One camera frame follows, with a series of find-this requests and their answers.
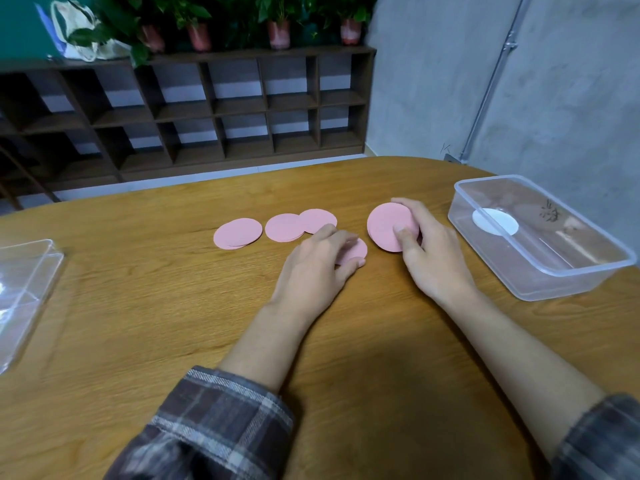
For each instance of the blue bottle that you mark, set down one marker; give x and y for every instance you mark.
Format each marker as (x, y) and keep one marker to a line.
(47, 32)

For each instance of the person's right hand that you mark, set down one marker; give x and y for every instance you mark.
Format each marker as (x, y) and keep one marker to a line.
(440, 264)

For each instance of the translucent plastic tub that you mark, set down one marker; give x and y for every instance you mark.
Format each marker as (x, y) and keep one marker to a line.
(575, 284)

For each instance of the grey wall pipe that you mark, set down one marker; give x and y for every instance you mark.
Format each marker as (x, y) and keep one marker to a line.
(492, 79)

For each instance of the white disc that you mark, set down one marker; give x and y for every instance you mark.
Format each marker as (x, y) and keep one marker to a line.
(495, 222)

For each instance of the dark wooden cubby shelf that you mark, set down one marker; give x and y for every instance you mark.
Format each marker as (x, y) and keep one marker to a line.
(240, 107)

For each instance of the neat pink paper circle stack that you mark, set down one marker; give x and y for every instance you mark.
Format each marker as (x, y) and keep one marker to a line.
(385, 227)

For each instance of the clear divided tray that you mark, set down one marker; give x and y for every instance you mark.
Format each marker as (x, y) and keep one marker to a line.
(45, 259)

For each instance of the person's right forearm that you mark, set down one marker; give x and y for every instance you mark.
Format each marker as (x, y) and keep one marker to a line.
(525, 364)

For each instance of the person's left forearm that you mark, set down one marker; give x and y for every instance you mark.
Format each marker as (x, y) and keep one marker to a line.
(255, 359)

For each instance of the white tote bag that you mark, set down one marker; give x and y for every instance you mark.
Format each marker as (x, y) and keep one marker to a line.
(115, 49)

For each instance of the pile of round paper discs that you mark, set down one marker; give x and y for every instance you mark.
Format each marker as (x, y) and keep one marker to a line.
(240, 233)

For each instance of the person's left hand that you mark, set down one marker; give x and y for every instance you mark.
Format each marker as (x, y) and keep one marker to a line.
(312, 279)

